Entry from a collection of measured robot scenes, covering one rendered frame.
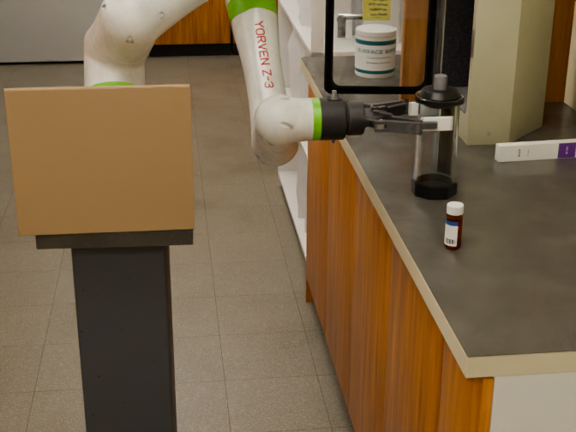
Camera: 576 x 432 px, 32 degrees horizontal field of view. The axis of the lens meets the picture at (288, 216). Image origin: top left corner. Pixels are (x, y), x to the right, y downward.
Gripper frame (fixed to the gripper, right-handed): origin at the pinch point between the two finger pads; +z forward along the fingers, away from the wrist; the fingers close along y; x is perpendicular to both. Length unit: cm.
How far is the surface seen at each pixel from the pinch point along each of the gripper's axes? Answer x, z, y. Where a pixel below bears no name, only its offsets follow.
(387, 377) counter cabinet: 62, -10, -6
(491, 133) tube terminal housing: 15.2, 23.4, 32.1
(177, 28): 95, -53, 532
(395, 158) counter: 18.2, -3.2, 24.1
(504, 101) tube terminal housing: 6.9, 26.0, 32.2
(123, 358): 52, -70, -9
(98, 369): 54, -76, -9
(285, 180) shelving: 106, -6, 242
